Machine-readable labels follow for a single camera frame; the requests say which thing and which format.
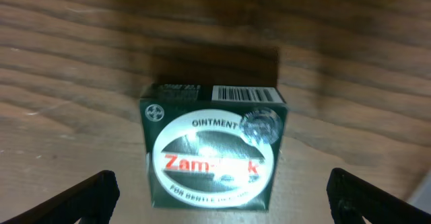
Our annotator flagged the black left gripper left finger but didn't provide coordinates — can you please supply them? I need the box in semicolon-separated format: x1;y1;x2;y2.
4;170;120;224

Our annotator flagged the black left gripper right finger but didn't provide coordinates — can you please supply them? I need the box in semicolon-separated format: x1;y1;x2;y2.
326;167;430;224

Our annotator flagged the green Zam-Buk box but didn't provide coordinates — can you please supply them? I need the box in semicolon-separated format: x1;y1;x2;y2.
139;84;288;211

